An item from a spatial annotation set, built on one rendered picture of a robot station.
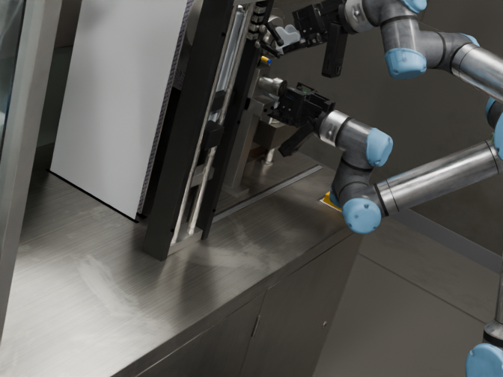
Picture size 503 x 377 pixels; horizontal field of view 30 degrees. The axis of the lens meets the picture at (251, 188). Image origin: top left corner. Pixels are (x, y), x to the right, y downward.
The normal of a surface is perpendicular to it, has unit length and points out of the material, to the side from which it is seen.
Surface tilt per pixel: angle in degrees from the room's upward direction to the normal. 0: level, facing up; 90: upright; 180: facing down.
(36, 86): 90
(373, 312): 0
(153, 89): 90
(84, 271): 0
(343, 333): 0
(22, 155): 90
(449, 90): 90
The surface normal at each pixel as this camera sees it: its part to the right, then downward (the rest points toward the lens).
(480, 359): -0.84, 0.15
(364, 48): -0.54, 0.24
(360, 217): 0.05, 0.46
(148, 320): 0.26, -0.87
